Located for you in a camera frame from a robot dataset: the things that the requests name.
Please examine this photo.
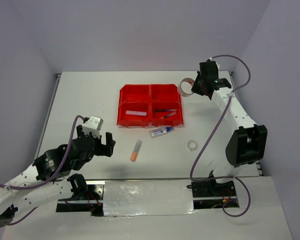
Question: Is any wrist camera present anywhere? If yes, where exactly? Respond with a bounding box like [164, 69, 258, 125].
[82, 115, 104, 135]
[206, 57, 221, 71]

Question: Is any red four-compartment bin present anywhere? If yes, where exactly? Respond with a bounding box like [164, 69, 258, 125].
[116, 84, 184, 127]

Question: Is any silver foil sheet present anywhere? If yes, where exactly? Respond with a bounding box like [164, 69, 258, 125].
[103, 179, 195, 217]

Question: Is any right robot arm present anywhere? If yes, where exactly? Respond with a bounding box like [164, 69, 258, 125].
[190, 58, 268, 196]

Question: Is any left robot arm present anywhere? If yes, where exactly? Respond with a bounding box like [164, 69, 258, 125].
[0, 125, 116, 228]

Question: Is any black mounting rail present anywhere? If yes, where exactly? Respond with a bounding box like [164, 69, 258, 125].
[56, 179, 239, 217]

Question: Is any small clear tape roll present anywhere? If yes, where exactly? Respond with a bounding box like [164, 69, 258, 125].
[187, 140, 198, 152]

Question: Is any blue pen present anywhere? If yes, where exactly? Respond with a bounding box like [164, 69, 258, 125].
[160, 111, 177, 119]
[153, 109, 177, 113]

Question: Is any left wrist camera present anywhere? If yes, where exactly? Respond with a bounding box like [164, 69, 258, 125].
[82, 115, 104, 135]

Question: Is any orange highlighter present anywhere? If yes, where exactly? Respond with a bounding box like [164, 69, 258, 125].
[130, 139, 143, 162]

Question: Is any blue glue bottle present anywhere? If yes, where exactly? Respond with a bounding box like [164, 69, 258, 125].
[149, 126, 174, 138]

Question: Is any large clear tape roll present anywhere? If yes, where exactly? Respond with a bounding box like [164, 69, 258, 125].
[178, 77, 195, 97]

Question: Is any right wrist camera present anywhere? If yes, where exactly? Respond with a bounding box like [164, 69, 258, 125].
[206, 57, 221, 71]

